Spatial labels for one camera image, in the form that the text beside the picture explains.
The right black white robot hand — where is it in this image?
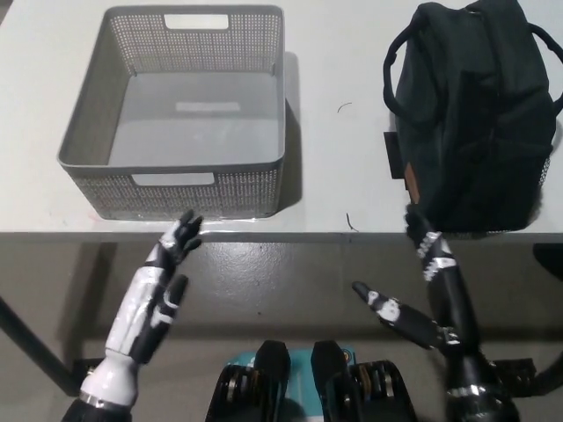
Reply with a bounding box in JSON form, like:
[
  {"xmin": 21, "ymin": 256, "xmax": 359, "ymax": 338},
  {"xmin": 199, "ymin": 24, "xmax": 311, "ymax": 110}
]
[{"xmin": 351, "ymin": 207, "xmax": 481, "ymax": 358}]

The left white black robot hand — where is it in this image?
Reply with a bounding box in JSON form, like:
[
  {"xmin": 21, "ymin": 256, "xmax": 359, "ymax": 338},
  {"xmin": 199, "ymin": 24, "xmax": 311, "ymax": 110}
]
[{"xmin": 104, "ymin": 209, "xmax": 204, "ymax": 366}]

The black fabric lunch bag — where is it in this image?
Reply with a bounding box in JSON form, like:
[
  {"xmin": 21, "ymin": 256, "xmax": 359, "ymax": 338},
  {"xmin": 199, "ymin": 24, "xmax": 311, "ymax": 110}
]
[{"xmin": 381, "ymin": 0, "xmax": 563, "ymax": 234}]

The dark rounded object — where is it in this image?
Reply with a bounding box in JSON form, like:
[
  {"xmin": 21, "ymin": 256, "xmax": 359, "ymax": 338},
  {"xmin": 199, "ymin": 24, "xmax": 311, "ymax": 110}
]
[{"xmin": 531, "ymin": 244, "xmax": 563, "ymax": 280}]

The dark metal table leg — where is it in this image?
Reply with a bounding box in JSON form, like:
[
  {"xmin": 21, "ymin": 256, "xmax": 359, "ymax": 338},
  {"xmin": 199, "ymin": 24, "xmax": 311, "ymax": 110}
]
[{"xmin": 0, "ymin": 294, "xmax": 77, "ymax": 397}]

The dark curved table leg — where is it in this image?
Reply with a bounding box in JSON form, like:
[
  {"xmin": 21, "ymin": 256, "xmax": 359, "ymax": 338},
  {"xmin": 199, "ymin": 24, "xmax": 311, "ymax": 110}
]
[{"xmin": 522, "ymin": 350, "xmax": 563, "ymax": 397}]

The black teal robot body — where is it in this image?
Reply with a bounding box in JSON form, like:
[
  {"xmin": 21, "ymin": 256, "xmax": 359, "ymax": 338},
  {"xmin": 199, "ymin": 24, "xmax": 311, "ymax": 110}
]
[{"xmin": 206, "ymin": 338, "xmax": 419, "ymax": 422}]

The black tape patch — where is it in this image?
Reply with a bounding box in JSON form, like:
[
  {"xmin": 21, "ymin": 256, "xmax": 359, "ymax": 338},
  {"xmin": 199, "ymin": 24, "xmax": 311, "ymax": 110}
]
[{"xmin": 384, "ymin": 131, "xmax": 404, "ymax": 179}]

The grey perforated plastic basket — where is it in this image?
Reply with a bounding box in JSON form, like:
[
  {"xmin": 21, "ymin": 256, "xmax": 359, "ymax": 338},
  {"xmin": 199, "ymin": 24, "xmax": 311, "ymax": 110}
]
[{"xmin": 55, "ymin": 4, "xmax": 287, "ymax": 222}]

